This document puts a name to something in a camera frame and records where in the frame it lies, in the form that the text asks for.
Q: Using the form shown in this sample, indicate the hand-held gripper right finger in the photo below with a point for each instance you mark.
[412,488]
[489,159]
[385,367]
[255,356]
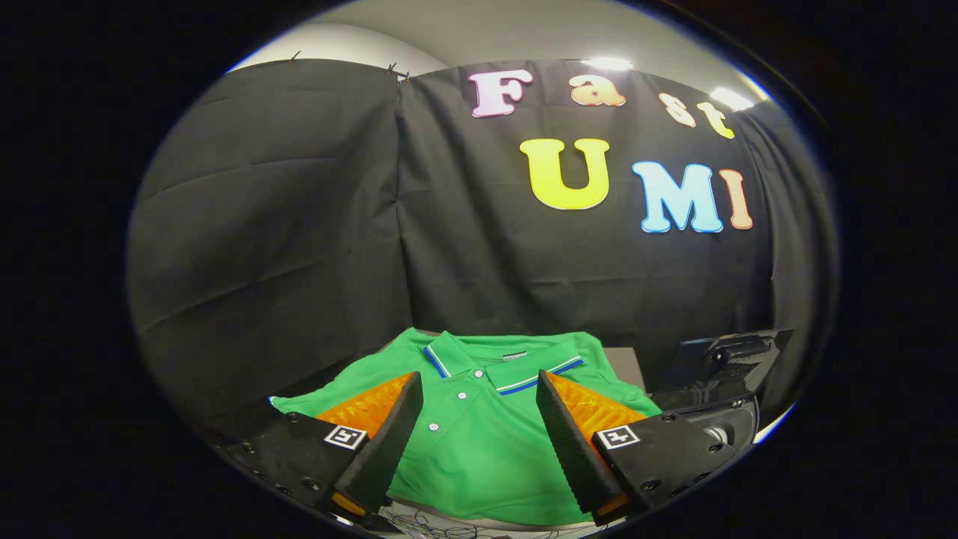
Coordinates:
[569,449]

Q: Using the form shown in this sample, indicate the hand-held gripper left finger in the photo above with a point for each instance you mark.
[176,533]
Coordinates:
[389,442]

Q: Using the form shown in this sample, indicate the green polo shirt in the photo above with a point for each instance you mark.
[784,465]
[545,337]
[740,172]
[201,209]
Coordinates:
[479,449]

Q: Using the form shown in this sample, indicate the grey cabinet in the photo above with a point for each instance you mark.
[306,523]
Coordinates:
[627,367]

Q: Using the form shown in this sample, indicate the black backdrop cloth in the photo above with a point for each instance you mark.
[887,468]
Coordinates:
[299,239]

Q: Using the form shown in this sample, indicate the rectangular ceiling light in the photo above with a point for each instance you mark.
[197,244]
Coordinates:
[730,98]

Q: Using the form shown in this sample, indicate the small ceiling light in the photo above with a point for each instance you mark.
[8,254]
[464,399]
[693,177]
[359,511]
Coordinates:
[606,64]

